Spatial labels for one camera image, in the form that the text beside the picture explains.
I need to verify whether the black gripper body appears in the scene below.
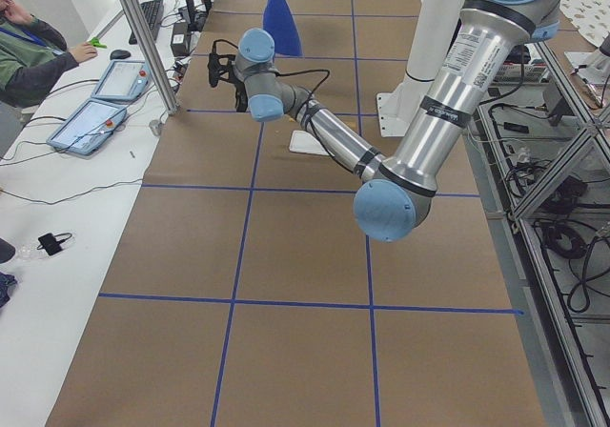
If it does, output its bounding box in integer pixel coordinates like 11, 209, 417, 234
234, 83, 249, 112

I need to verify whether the blue grey microfibre towel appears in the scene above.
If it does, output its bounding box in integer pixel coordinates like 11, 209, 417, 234
262, 0, 303, 57

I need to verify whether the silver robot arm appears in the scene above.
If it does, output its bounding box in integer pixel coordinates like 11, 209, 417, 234
233, 0, 560, 242

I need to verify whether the white wooden towel rack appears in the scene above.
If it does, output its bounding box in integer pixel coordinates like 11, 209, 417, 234
286, 114, 359, 157

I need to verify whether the black power adapter box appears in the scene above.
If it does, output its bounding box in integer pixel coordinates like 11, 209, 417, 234
171, 20, 192, 57

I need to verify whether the far blue teach pendant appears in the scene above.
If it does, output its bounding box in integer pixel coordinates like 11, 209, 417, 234
91, 60, 150, 102

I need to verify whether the blue teach pendant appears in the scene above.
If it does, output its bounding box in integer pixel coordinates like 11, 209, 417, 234
91, 60, 150, 102
46, 98, 127, 156

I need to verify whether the black keyboard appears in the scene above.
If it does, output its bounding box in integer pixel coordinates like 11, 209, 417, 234
140, 0, 164, 42

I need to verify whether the black computer mouse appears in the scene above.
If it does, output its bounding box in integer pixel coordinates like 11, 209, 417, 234
110, 50, 132, 60

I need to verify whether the green object on desk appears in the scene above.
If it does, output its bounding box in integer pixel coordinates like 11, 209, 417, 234
89, 37, 108, 49

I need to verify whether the near blue teach pendant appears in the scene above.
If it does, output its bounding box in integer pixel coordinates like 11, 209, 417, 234
46, 98, 127, 156

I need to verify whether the person in green shirt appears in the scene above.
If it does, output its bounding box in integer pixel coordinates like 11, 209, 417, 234
1, 0, 97, 109

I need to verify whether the small black device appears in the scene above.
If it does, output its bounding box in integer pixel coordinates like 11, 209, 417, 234
37, 233, 63, 256

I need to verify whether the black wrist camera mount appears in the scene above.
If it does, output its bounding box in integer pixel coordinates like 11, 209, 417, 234
207, 39, 238, 88

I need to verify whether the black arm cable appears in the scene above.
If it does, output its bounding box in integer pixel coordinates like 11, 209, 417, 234
211, 38, 363, 175

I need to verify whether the white pedestal column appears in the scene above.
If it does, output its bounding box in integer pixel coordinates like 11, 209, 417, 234
377, 0, 465, 137

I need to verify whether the aluminium frame post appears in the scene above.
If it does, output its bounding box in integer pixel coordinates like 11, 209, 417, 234
119, 0, 178, 115

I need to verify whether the white wire basket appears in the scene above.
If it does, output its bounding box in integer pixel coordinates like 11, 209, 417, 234
493, 63, 549, 85

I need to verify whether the aluminium frame table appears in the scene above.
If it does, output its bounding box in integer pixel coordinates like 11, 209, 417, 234
468, 30, 609, 426

